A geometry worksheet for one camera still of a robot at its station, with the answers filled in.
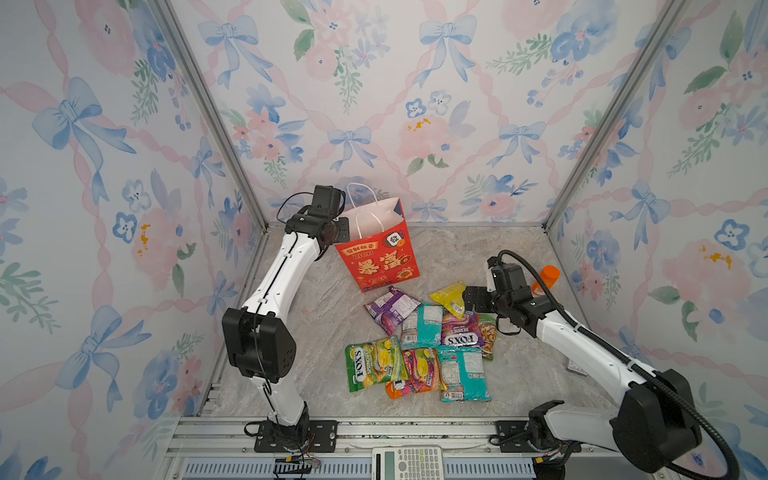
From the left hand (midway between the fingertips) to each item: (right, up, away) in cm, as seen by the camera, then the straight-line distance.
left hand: (338, 226), depth 85 cm
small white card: (+46, -27, -34) cm, 63 cm away
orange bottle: (+65, -14, +9) cm, 67 cm away
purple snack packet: (+15, -25, +8) cm, 30 cm away
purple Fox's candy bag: (+37, -31, +3) cm, 48 cm away
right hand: (+40, -19, +1) cm, 44 cm away
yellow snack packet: (+34, -22, +8) cm, 41 cm away
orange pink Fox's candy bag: (+23, -41, -3) cm, 47 cm away
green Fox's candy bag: (+10, -38, -2) cm, 40 cm away
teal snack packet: (+25, -30, +4) cm, 40 cm away
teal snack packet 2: (+35, -41, -3) cm, 54 cm away
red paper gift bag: (+12, -6, -3) cm, 14 cm away
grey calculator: (+19, -57, -16) cm, 62 cm away
